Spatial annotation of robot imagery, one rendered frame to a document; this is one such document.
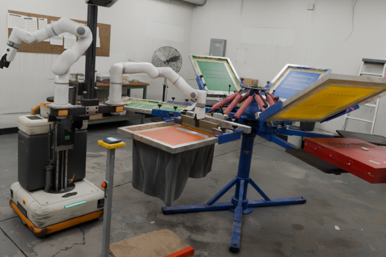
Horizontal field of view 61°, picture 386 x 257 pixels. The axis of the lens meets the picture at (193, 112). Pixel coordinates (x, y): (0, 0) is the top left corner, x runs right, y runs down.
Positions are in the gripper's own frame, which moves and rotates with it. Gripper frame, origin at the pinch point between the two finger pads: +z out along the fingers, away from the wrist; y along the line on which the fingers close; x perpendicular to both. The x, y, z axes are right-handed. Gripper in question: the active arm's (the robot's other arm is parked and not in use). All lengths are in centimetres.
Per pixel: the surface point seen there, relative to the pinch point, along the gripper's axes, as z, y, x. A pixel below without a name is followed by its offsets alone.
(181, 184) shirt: 35, 39, 21
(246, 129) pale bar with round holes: -1.0, -21.9, 32.8
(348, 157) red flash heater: -8, 10, 119
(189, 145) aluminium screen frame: 3, 45, 29
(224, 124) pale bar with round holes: -0.4, -21.9, 11.1
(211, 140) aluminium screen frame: 3.0, 19.9, 29.2
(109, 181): 34, 79, -10
